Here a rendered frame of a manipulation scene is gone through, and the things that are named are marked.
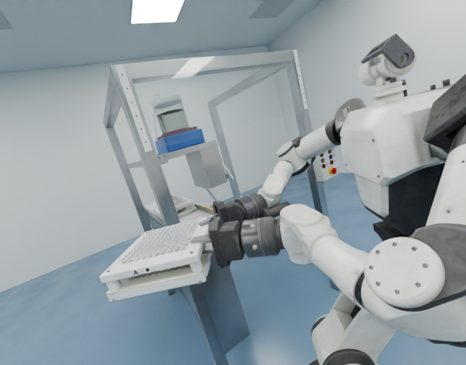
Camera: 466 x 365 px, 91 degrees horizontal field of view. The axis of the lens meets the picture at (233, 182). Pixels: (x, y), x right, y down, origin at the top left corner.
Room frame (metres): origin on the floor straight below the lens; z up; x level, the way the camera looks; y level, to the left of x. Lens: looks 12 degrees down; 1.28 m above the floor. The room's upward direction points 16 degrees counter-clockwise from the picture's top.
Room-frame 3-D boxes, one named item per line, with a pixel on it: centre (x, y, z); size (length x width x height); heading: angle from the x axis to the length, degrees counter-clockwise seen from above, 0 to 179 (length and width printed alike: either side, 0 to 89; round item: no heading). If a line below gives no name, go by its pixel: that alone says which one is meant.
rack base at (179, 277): (0.60, 0.23, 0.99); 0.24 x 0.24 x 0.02; 83
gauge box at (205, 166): (1.26, 0.12, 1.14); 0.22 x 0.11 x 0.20; 29
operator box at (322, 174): (1.43, -0.61, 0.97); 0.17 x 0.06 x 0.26; 119
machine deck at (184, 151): (1.37, 0.34, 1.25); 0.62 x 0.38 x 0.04; 29
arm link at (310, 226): (0.44, -0.12, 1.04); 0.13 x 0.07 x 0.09; 11
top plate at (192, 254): (0.60, 0.23, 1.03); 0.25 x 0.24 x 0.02; 173
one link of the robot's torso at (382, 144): (0.52, -0.46, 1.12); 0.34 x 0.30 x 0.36; 173
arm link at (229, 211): (0.69, 0.02, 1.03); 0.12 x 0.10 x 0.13; 115
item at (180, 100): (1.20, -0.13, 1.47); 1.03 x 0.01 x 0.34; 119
